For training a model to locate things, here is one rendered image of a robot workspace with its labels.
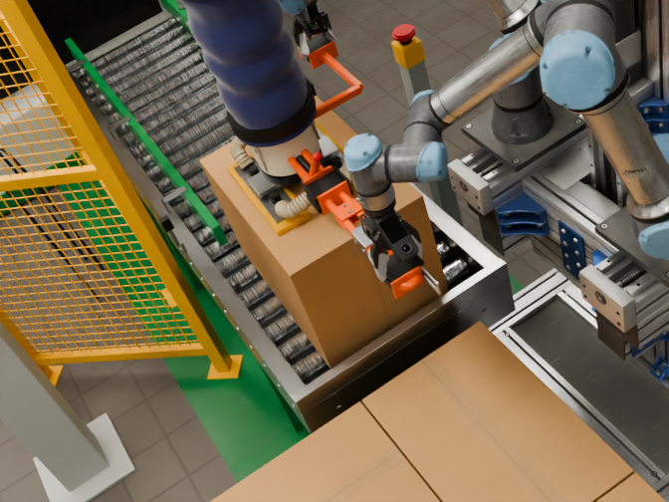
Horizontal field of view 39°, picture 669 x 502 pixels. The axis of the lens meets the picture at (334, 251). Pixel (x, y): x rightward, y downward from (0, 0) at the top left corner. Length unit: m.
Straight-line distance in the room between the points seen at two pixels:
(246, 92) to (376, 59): 2.36
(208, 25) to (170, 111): 1.59
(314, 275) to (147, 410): 1.31
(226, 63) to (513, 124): 0.70
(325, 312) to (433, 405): 0.37
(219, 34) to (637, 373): 1.54
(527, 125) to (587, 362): 0.88
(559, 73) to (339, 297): 1.07
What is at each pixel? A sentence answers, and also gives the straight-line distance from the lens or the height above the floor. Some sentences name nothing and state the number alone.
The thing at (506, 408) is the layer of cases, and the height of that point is 0.54.
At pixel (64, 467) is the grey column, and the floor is 0.14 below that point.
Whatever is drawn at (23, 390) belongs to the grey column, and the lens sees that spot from 3.05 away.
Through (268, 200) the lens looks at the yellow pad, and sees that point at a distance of 2.49.
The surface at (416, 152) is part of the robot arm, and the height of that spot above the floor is 1.41.
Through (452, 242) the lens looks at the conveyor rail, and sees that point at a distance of 2.77.
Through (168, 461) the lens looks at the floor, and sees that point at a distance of 3.33.
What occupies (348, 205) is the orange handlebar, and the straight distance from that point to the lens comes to 2.21.
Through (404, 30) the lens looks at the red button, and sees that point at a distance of 2.81.
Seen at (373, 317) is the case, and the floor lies 0.65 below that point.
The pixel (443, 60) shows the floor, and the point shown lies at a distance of 4.46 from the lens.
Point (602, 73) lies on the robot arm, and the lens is 1.57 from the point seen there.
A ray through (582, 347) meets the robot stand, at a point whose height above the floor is 0.21.
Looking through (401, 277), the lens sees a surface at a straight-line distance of 2.00.
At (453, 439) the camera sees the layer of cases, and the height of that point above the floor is 0.54.
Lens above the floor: 2.57
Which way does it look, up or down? 44 degrees down
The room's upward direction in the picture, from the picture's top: 21 degrees counter-clockwise
